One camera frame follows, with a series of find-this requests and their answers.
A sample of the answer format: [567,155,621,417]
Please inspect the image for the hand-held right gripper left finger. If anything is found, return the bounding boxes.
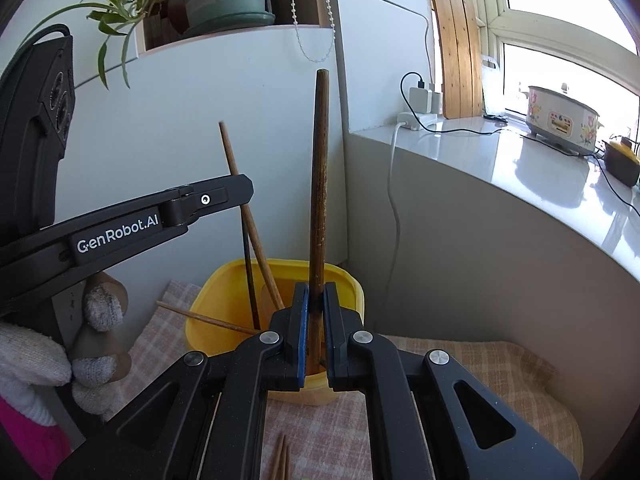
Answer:
[52,284,308,480]

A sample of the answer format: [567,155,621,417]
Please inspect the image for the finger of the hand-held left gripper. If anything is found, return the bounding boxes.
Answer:
[161,174,254,229]

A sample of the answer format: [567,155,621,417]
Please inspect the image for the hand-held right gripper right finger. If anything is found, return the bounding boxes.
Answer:
[325,284,581,480]

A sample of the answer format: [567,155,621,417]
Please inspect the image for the chopsticks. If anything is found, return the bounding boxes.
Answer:
[218,121,286,312]

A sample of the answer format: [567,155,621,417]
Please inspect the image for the thin black chopstick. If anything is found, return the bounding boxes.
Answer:
[242,205,262,332]

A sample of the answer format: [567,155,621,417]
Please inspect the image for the yellow plastic container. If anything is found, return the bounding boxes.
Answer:
[185,258,365,407]

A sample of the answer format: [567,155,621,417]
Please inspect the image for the person's left forearm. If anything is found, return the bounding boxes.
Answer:
[0,395,71,480]

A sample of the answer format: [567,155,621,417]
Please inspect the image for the person's left hand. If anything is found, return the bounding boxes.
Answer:
[0,285,132,423]

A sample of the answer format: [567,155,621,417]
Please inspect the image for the pink plaid tablecloth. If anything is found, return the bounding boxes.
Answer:
[107,280,583,480]

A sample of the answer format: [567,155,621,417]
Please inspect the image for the white power strip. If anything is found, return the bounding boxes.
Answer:
[397,111,440,131]

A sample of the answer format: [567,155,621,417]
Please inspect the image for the white windowsill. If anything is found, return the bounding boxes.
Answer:
[347,115,640,286]

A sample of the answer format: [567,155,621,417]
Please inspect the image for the wooden slat board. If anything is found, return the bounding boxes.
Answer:
[426,0,486,120]

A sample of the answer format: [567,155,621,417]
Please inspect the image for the floral white electric cooker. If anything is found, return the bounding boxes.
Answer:
[525,82,601,157]

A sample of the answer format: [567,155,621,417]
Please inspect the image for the dark pot yellow lid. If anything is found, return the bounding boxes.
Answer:
[602,137,640,187]

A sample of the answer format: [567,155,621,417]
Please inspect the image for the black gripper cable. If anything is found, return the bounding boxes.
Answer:
[15,24,73,48]

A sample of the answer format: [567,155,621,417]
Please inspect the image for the white power strip cable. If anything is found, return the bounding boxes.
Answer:
[387,121,405,281]

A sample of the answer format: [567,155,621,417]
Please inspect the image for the white bead cord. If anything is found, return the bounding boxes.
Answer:
[287,0,337,61]

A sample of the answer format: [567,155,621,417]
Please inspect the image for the black charger cable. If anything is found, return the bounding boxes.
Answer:
[400,71,426,111]

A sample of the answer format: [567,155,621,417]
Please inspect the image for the black cooker power cable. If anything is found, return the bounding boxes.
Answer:
[427,116,608,161]

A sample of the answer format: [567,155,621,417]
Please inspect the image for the white window frame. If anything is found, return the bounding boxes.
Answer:
[457,0,640,111]

